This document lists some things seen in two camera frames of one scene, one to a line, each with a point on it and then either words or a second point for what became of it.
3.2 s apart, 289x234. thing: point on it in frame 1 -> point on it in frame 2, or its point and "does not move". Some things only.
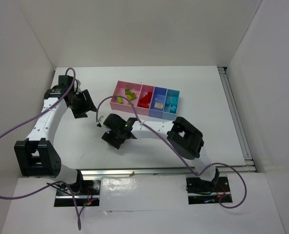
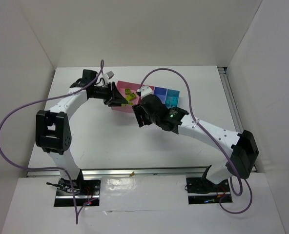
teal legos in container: (173, 101) does not move
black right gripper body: (113, 139) -> (139, 115)
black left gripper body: (82, 105) -> (112, 93)
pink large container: (119, 90) does not move
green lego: (132, 96) does not move
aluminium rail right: (248, 165) does not move
